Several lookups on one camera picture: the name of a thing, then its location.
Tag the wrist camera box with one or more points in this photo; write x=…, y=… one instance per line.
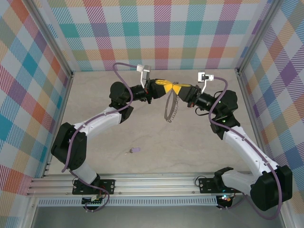
x=146, y=71
x=202, y=76

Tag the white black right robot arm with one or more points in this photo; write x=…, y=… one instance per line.
x=247, y=147

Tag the aluminium table edge rail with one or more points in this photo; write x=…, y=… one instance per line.
x=62, y=114
x=251, y=114

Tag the aluminium mounting rail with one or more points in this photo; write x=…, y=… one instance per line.
x=154, y=185

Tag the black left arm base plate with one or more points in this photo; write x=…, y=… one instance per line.
x=109, y=186

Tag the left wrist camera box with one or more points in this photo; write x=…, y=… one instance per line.
x=146, y=71

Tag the black electronics board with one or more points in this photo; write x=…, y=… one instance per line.
x=93, y=201

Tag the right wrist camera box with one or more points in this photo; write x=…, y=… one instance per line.
x=202, y=76

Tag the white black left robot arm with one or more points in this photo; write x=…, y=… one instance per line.
x=99, y=121

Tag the grey metal shelf panel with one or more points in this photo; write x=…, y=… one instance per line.
x=154, y=217

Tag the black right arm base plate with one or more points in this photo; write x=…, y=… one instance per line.
x=206, y=186

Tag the electronics board with lit LED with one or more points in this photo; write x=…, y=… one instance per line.
x=224, y=200

